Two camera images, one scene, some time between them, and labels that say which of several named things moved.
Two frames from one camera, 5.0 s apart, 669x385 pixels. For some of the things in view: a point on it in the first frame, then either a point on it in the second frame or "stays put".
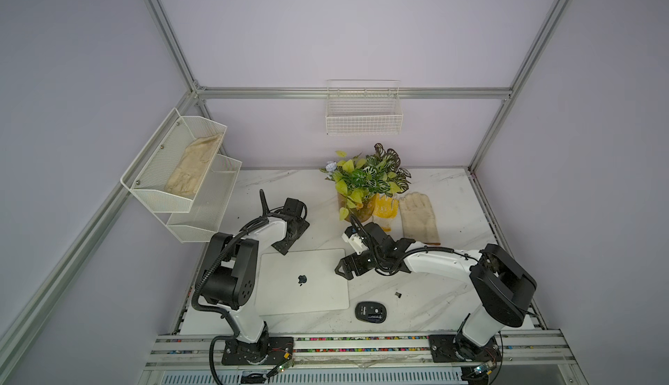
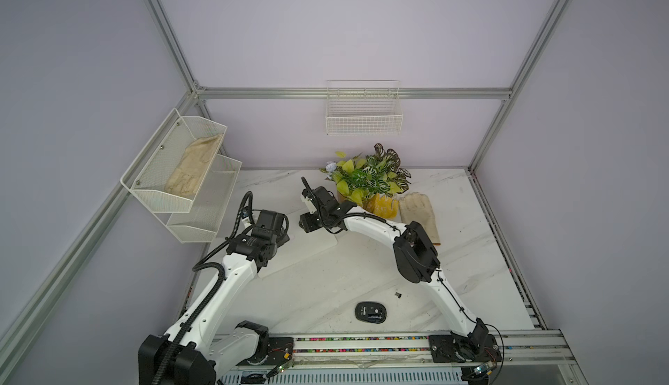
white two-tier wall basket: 181,177 stays put
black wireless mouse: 370,312 stays put
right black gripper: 360,268 -> 309,225
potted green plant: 359,181 stays put
